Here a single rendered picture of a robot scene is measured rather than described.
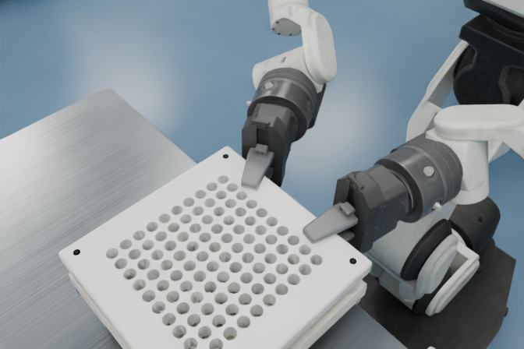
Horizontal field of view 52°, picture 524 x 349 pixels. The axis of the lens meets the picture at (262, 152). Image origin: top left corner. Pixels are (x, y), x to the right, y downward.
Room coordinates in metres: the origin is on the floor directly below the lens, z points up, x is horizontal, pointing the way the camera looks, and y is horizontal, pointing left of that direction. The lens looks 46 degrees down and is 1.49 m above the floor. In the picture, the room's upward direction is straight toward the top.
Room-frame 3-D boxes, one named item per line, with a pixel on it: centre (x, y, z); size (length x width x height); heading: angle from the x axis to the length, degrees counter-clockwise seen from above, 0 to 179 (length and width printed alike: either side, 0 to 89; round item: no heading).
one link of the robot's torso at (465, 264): (0.76, -0.42, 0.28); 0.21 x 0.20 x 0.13; 133
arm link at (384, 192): (0.42, -0.15, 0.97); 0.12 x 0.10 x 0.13; 125
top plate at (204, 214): (0.33, 0.05, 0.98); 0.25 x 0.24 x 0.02; 43
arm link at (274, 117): (0.54, -0.01, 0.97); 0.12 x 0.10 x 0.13; 165
